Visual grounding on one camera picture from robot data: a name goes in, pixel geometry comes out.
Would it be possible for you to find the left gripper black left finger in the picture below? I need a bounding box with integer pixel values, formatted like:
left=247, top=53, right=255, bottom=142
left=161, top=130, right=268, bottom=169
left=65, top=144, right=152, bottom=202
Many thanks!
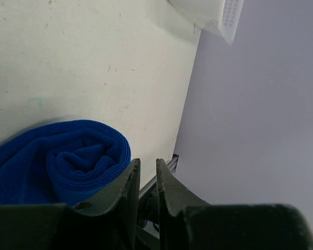
left=0, top=159, right=140, bottom=249

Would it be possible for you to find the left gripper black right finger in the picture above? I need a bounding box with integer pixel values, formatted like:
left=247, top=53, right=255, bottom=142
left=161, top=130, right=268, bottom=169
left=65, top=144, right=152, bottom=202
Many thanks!
left=158, top=173, right=313, bottom=249

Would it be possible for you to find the aluminium mounting rail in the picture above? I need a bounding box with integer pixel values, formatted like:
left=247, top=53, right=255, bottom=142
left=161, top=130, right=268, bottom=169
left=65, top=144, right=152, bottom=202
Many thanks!
left=139, top=154, right=179, bottom=202

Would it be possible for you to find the blue towel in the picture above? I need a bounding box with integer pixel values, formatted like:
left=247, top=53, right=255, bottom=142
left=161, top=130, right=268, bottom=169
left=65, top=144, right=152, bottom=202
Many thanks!
left=0, top=120, right=131, bottom=206

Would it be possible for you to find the white plastic perforated basket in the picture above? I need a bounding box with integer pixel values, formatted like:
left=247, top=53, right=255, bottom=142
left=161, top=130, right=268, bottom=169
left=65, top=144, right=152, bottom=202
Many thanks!
left=170, top=0, right=244, bottom=45

